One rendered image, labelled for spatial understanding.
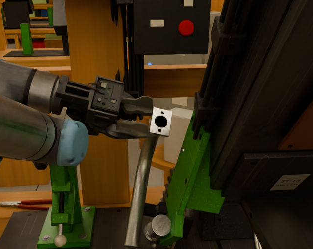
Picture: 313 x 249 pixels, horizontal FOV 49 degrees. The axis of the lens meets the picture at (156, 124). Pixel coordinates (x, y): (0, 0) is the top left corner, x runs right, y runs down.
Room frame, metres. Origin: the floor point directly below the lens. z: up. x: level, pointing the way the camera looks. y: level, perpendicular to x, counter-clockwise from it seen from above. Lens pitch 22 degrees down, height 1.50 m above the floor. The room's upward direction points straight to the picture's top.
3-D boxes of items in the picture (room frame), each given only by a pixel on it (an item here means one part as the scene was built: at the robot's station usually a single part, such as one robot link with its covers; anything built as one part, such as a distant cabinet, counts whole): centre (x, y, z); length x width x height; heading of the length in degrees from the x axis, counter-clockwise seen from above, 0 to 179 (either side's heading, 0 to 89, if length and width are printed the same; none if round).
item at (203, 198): (0.59, -0.09, 1.17); 0.13 x 0.12 x 0.20; 94
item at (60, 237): (0.66, 0.23, 0.96); 0.06 x 0.03 x 0.06; 4
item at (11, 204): (0.88, 0.40, 0.89); 0.16 x 0.05 x 0.01; 88
